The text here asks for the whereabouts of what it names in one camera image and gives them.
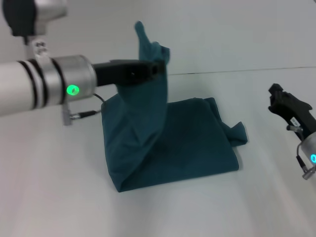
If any silver cable plug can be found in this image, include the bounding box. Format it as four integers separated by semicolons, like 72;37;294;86
302;165;316;180
61;103;77;126

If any dark left gripper cable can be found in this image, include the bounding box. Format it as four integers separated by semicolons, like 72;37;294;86
74;92;107;119

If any teal t-shirt with FREE print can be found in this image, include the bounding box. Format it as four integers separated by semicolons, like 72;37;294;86
101;21;248;194

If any silver left camera bracket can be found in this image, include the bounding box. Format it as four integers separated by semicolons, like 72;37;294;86
24;36;49;62

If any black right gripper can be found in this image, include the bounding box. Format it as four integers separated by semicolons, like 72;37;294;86
268;83;316;136

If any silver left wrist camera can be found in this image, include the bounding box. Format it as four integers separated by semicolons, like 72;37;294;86
2;0;69;38

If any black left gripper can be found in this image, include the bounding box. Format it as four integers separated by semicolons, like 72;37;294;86
91;58;166;87

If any silver right cable plug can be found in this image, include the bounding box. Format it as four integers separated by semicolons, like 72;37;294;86
302;165;316;180

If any silver left cable plug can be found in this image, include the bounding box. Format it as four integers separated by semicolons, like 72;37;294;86
61;103;77;126

